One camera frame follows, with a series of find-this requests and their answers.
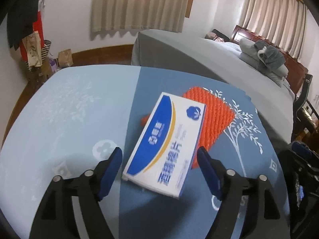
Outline wooden headboard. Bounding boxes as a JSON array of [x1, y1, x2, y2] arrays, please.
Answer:
[[230, 25, 308, 94]]

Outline beige curtain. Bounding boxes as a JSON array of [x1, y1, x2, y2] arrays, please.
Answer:
[[91, 0, 188, 33], [238, 0, 307, 59]]

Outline striped basket bag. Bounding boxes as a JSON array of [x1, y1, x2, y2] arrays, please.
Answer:
[[41, 39, 51, 61]]

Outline orange foam net on table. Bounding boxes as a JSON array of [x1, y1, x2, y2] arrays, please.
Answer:
[[138, 87, 235, 169]]

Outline beige curtain centre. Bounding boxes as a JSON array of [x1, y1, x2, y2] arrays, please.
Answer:
[[91, 0, 188, 33]]

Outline grey covered bed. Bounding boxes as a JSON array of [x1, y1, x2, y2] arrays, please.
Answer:
[[131, 30, 294, 146]]

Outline blue tree pattern tablecloth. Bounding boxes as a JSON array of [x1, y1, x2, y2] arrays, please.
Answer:
[[1, 65, 289, 238]]

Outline blue white cardboard box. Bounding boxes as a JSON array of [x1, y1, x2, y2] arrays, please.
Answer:
[[122, 92, 207, 199]]

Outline beige curtain right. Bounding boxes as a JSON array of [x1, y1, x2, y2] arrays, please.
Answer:
[[238, 0, 307, 59]]

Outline black chair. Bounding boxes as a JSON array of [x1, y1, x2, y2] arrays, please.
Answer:
[[291, 73, 318, 141]]

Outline grey pillows stack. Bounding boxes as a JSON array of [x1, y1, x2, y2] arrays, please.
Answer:
[[239, 38, 289, 87]]

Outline beige tote bag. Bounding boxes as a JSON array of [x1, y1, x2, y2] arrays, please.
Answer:
[[22, 31, 42, 67]]

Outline red hanging bag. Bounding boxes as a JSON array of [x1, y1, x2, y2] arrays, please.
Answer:
[[20, 11, 44, 66]]

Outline brown paper bag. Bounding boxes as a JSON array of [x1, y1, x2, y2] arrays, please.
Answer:
[[58, 49, 74, 68]]

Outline black jacket on rack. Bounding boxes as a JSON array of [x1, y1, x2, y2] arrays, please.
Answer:
[[7, 0, 38, 50]]

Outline dark grey folded blanket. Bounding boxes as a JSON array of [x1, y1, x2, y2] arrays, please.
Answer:
[[254, 40, 286, 74]]

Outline dark items on bed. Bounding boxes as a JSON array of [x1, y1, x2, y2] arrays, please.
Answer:
[[205, 29, 230, 42]]

